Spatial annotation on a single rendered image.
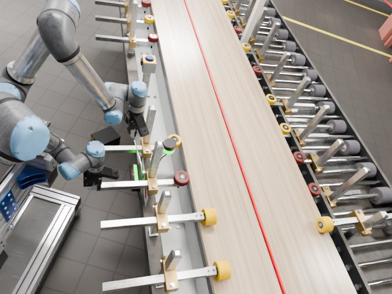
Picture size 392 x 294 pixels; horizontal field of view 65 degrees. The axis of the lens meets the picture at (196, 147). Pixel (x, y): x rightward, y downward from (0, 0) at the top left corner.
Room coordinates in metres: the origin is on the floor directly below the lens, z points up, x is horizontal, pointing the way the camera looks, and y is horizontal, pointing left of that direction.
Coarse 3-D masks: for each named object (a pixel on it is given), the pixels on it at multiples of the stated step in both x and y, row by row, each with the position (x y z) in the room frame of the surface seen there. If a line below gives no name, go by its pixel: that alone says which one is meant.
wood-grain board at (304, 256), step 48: (192, 0) 2.78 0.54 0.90; (192, 48) 2.06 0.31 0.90; (240, 48) 2.32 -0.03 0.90; (192, 96) 1.54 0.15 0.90; (240, 96) 1.74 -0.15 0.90; (192, 144) 1.16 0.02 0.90; (240, 144) 1.30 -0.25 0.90; (192, 192) 0.85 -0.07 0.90; (240, 192) 0.97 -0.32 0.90; (288, 192) 1.10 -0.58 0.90; (240, 240) 0.71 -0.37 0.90; (288, 240) 0.81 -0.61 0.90; (240, 288) 0.49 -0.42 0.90; (288, 288) 0.58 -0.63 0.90; (336, 288) 0.67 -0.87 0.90
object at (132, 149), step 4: (108, 148) 0.95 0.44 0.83; (112, 148) 0.96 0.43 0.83; (116, 148) 0.97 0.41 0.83; (120, 148) 0.98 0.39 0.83; (124, 148) 1.00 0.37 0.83; (128, 148) 1.01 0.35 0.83; (132, 148) 1.02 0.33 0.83; (140, 148) 1.04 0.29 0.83; (152, 148) 1.07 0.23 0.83; (108, 152) 0.95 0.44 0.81; (112, 152) 0.95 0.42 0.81; (116, 152) 0.97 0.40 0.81; (120, 152) 0.98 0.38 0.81; (124, 152) 0.99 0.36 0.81; (128, 152) 1.00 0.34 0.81; (132, 152) 1.01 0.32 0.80; (136, 152) 1.02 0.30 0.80; (140, 152) 1.03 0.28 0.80
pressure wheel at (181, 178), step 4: (176, 172) 0.93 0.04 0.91; (180, 172) 0.94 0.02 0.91; (184, 172) 0.95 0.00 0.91; (176, 176) 0.90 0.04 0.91; (180, 176) 0.91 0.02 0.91; (184, 176) 0.93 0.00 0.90; (188, 176) 0.93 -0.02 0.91; (176, 180) 0.88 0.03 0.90; (180, 180) 0.89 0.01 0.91; (184, 180) 0.90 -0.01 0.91; (188, 180) 0.91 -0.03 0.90; (180, 184) 0.88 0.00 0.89; (184, 184) 0.89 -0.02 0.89
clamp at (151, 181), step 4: (148, 176) 0.86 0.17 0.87; (148, 180) 0.84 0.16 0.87; (152, 180) 0.85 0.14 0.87; (156, 180) 0.86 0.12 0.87; (148, 184) 0.82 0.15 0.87; (152, 184) 0.83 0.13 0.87; (156, 184) 0.83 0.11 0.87; (148, 188) 0.80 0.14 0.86; (156, 188) 0.81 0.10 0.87; (148, 192) 0.79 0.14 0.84; (152, 192) 0.80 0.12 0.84; (156, 192) 0.81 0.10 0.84
